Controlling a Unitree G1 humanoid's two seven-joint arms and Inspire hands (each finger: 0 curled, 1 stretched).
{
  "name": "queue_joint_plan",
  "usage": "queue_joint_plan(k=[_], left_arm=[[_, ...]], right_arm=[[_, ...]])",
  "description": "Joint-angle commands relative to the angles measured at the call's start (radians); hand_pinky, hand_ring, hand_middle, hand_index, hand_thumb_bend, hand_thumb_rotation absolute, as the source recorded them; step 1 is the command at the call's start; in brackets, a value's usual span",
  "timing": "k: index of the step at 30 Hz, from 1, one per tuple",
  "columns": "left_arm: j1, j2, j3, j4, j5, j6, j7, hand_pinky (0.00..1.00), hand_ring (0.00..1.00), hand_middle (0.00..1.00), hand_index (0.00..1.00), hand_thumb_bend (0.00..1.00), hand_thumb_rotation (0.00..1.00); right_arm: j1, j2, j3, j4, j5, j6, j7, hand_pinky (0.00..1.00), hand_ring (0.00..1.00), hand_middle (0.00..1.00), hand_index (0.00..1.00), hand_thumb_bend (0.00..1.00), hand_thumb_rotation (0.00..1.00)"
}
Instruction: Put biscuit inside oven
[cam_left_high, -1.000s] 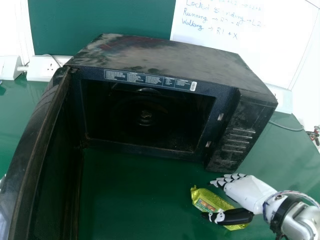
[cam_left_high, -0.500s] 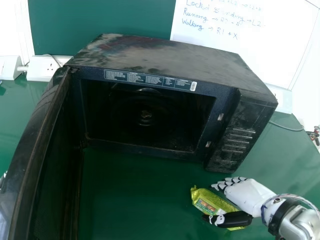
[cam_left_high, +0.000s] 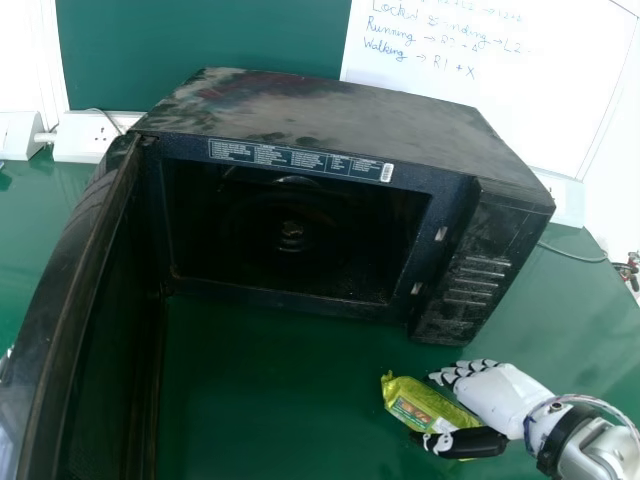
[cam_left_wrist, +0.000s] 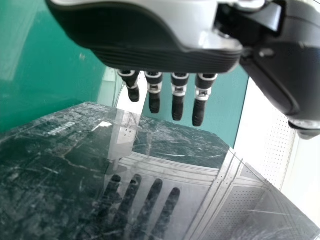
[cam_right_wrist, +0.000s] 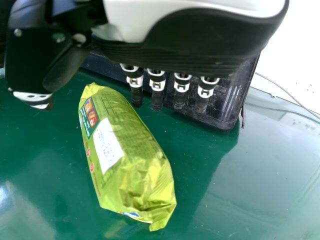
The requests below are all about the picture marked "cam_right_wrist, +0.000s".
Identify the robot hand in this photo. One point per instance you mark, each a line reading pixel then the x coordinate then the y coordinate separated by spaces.
pixel 190 37

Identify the yellow-green biscuit packet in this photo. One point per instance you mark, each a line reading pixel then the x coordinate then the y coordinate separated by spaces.
pixel 130 155

